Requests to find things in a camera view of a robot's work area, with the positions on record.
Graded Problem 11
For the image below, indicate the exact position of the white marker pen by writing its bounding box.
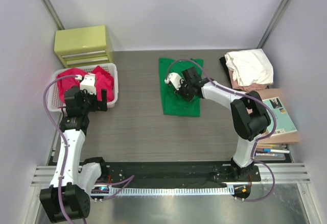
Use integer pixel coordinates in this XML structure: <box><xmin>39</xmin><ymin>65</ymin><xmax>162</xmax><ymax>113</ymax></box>
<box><xmin>255</xmin><ymin>150</ymin><xmax>290</xmax><ymax>158</ymax></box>

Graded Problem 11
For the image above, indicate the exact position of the teal paperback book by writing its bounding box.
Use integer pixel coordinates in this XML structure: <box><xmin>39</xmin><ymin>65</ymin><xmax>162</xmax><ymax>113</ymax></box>
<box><xmin>263</xmin><ymin>97</ymin><xmax>297</xmax><ymax>136</ymax></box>

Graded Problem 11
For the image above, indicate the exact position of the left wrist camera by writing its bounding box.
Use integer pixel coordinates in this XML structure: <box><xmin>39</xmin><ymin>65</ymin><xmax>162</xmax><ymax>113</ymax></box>
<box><xmin>75</xmin><ymin>73</ymin><xmax>97</xmax><ymax>95</ymax></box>

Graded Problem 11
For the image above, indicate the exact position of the pink folded t shirt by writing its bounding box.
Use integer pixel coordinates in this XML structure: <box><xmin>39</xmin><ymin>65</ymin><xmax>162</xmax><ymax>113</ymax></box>
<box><xmin>228</xmin><ymin>70</ymin><xmax>268</xmax><ymax>92</ymax></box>

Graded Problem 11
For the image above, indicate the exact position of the green t shirt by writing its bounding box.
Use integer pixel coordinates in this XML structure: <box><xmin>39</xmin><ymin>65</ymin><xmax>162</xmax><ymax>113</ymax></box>
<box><xmin>158</xmin><ymin>57</ymin><xmax>202</xmax><ymax>117</ymax></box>

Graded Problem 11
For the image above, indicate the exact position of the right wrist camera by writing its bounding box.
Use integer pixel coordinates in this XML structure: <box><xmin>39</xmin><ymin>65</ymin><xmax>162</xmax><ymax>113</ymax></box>
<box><xmin>165</xmin><ymin>72</ymin><xmax>183</xmax><ymax>91</ymax></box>

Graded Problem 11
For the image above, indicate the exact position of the white folded t shirt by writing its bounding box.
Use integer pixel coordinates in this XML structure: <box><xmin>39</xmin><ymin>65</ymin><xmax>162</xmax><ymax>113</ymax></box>
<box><xmin>224</xmin><ymin>48</ymin><xmax>274</xmax><ymax>87</ymax></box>

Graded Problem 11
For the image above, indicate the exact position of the red t shirt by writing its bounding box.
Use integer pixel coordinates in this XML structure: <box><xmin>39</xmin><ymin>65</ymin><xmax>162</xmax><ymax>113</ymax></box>
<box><xmin>56</xmin><ymin>66</ymin><xmax>114</xmax><ymax>103</ymax></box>

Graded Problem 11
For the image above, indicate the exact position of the white plastic laundry basket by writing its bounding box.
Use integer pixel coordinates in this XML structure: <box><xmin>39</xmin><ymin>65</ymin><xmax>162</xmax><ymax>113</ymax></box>
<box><xmin>47</xmin><ymin>63</ymin><xmax>119</xmax><ymax>112</ymax></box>

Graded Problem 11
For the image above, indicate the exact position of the aluminium slotted rail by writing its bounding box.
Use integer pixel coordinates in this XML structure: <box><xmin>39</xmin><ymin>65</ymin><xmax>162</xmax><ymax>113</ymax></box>
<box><xmin>116</xmin><ymin>185</ymin><xmax>235</xmax><ymax>196</ymax></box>

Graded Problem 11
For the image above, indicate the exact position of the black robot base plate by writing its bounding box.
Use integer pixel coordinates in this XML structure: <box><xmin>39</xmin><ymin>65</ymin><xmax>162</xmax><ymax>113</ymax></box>
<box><xmin>84</xmin><ymin>157</ymin><xmax>261</xmax><ymax>183</ymax></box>

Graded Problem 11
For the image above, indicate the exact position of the blue marker pen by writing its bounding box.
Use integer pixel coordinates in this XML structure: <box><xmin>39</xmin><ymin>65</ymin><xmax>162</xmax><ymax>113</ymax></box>
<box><xmin>256</xmin><ymin>148</ymin><xmax>284</xmax><ymax>153</ymax></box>

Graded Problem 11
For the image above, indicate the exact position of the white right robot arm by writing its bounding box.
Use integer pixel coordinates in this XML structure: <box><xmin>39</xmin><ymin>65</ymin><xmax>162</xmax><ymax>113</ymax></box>
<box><xmin>165</xmin><ymin>67</ymin><xmax>271</xmax><ymax>181</ymax></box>

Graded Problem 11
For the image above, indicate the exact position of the pink desk mat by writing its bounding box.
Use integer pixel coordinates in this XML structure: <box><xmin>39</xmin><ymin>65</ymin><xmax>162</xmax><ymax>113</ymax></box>
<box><xmin>258</xmin><ymin>88</ymin><xmax>299</xmax><ymax>144</ymax></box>

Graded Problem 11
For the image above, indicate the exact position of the yellow highlighter pen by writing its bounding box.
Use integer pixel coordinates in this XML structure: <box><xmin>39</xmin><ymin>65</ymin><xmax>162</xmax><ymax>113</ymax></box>
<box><xmin>257</xmin><ymin>144</ymin><xmax>280</xmax><ymax>148</ymax></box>

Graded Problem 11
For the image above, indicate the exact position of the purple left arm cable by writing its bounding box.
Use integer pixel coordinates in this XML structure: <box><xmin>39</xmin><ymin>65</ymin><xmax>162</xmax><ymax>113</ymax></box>
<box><xmin>42</xmin><ymin>75</ymin><xmax>135</xmax><ymax>224</ymax></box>

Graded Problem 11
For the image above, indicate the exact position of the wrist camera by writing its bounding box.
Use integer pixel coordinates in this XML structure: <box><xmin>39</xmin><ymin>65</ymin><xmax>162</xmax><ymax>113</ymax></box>
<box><xmin>165</xmin><ymin>72</ymin><xmax>183</xmax><ymax>91</ymax></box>
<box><xmin>75</xmin><ymin>73</ymin><xmax>97</xmax><ymax>95</ymax></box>

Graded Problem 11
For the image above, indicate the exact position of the yellow green drawer cabinet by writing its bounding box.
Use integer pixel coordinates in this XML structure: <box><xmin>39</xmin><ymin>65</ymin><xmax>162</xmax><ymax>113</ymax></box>
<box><xmin>54</xmin><ymin>25</ymin><xmax>113</xmax><ymax>68</ymax></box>

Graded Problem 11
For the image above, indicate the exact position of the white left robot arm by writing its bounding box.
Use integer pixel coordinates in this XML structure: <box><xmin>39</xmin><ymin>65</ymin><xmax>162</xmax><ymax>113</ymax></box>
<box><xmin>39</xmin><ymin>86</ymin><xmax>108</xmax><ymax>223</ymax></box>

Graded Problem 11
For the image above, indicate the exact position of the black folded t shirt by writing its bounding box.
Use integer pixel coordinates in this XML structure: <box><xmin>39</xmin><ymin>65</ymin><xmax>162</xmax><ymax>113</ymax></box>
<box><xmin>219</xmin><ymin>57</ymin><xmax>230</xmax><ymax>82</ymax></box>

